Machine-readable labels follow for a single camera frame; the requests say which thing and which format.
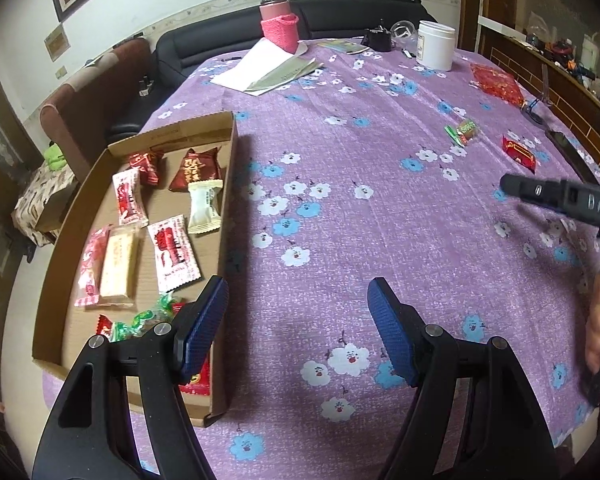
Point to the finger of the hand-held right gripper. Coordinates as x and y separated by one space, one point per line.
530 190

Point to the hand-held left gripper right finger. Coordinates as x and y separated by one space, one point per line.
392 330

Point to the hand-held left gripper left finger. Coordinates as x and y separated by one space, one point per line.
205 330

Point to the red and gold snack packet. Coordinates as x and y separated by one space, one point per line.
519 152

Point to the bright red snack packet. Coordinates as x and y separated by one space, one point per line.
197 377

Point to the white and red snack packet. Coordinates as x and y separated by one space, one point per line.
127 200
172 252

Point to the green and brown candy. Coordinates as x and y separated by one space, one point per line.
462 131

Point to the yellow bar snack packet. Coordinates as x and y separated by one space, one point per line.
117 270

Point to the cream white snack packet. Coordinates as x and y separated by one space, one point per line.
205 207

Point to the pink and white snack packet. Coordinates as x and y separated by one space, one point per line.
90 270

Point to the shallow cardboard box tray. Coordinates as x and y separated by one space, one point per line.
167 205

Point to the large dark red snack packet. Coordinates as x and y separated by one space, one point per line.
195 169

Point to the small dark red snack packet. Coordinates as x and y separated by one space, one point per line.
145 166

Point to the black flat remote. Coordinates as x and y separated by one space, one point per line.
565 142

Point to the red mesh bag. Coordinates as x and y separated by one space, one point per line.
495 82

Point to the wooden cabinet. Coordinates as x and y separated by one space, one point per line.
530 70

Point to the white plastic jar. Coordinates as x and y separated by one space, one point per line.
435 45

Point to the purple floral tablecloth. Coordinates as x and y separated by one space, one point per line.
355 160

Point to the clear plastic cup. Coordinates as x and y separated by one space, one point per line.
404 27

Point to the side table with patterned cloth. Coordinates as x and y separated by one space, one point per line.
40 200

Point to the small black pouch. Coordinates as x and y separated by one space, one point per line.
378 40

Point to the green toy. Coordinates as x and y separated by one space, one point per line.
55 157

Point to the green printed booklet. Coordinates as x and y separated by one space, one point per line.
342 46

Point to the brown armchair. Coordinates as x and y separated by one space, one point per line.
80 100

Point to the green paper envelope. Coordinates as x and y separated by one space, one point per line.
287 72

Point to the white paper sheet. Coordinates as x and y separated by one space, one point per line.
260 62

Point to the black leather sofa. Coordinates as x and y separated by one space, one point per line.
220 40

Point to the pink sleeved bottle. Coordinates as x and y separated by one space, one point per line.
280 25

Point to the gold wall plaque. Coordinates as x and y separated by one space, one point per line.
57 42

